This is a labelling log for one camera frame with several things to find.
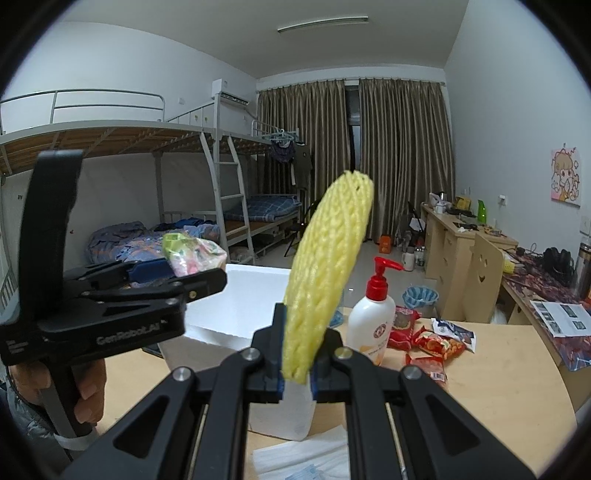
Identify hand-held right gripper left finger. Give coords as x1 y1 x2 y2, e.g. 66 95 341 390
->
60 302 289 480

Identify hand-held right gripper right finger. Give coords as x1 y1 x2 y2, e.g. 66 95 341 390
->
311 325 539 480

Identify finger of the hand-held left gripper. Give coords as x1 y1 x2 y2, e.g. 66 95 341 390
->
64 257 177 291
83 268 228 306

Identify colourful plastic bag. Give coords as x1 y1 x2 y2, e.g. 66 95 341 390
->
161 232 228 278

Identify white foam box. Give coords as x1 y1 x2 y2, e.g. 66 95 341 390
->
157 263 319 441

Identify clear face mask pack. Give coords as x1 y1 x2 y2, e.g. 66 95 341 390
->
252 425 348 480

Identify yellow foam net sleeve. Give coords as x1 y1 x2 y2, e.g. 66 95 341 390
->
283 170 375 385

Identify person's left hand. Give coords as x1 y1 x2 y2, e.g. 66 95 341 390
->
8 357 108 425

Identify blue plaid blanket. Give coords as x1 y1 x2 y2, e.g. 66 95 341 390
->
88 220 222 267

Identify white lotion bottle red pump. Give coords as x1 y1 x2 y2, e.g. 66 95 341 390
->
346 257 397 366

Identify red snack packet dark window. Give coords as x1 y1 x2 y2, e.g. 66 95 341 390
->
387 307 423 349

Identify small red snack packet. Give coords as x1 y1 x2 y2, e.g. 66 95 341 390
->
405 352 448 383

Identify blue checked bedding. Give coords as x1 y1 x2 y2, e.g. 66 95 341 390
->
224 194 301 221

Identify grey bed ladder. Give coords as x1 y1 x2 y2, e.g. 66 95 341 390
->
201 134 254 265

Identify black folding chair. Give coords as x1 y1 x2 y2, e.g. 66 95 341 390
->
284 189 320 258

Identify red orange snack packet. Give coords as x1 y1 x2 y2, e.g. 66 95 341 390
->
412 325 467 361

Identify blue trash bin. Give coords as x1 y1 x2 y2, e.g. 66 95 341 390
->
402 286 438 309

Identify white blue snack packet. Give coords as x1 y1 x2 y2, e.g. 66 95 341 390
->
431 318 476 354

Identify grey metal bunk bed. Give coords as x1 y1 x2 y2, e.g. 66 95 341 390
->
222 117 308 259
0 90 254 324

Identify hanging dark blue garment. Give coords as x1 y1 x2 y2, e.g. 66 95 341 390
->
270 138 296 163

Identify hanging dark grey garment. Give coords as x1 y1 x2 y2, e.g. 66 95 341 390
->
292 143 313 191

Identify light wooden desk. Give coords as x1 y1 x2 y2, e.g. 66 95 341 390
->
420 203 519 319

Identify brown curtain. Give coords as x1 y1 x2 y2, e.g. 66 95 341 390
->
358 78 455 243
257 78 352 266

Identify wooden chair smiley cutout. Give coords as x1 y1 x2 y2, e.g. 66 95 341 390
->
462 233 505 324

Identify white air conditioner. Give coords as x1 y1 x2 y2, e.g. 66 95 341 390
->
211 79 252 108

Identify patterned desk mat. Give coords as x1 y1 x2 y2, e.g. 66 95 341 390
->
501 249 591 372

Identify printed paper sheet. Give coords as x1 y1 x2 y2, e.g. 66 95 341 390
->
530 299 591 337

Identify black headphones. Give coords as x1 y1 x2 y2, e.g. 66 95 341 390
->
542 247 576 278

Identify steel thermos flask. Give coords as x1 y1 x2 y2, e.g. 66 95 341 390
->
575 242 591 304

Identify ceiling tube light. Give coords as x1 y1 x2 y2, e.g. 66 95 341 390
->
277 16 370 33

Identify cartoon wall poster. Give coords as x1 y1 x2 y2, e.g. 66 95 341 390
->
550 144 581 204

